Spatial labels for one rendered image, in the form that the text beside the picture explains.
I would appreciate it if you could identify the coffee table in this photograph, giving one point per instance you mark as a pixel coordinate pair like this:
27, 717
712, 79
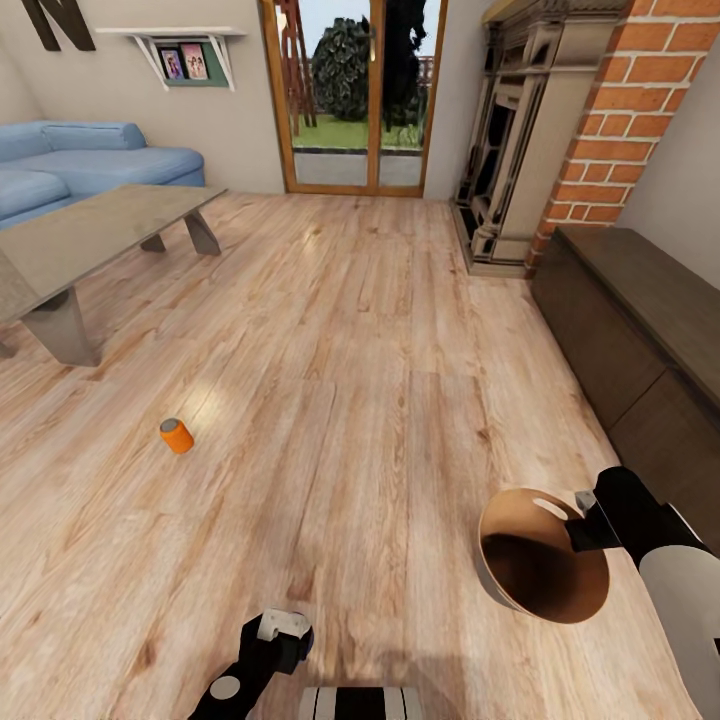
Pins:
41, 259

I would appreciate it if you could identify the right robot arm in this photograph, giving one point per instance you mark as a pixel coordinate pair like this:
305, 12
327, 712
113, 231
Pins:
682, 574

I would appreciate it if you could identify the trash can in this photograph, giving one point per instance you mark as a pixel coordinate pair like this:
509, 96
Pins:
526, 561

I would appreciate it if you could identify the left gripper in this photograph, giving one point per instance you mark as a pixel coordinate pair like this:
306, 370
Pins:
281, 655

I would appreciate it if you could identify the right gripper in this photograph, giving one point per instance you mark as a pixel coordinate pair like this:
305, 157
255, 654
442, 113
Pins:
587, 535

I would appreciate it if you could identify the sofa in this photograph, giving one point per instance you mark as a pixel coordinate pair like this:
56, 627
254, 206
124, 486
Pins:
46, 165

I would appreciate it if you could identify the can of soda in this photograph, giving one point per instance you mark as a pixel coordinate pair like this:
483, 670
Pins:
176, 435

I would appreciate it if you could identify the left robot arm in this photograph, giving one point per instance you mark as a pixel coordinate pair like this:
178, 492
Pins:
273, 642

